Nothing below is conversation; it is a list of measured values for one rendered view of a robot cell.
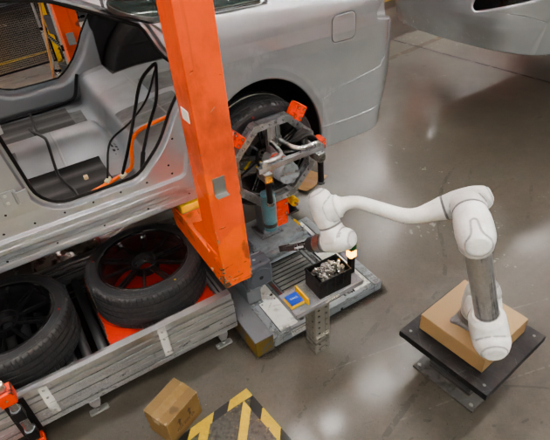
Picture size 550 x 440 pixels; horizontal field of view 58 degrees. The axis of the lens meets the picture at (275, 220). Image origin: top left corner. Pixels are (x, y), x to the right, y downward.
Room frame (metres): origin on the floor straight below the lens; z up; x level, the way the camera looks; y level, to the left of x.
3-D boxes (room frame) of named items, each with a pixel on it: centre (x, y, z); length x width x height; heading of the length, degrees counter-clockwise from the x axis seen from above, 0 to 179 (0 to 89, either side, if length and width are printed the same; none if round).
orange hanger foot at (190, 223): (2.21, 0.41, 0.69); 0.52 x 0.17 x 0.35; 28
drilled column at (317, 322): (1.81, -0.18, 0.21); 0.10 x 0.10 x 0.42; 28
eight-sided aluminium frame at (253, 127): (2.48, -0.02, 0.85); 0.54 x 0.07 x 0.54; 118
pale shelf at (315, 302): (1.82, -0.21, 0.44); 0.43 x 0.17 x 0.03; 118
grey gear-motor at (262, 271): (2.26, 0.21, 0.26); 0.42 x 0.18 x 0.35; 28
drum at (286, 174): (2.42, -0.06, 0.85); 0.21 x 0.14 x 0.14; 28
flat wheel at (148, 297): (2.13, 0.77, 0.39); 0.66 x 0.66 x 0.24
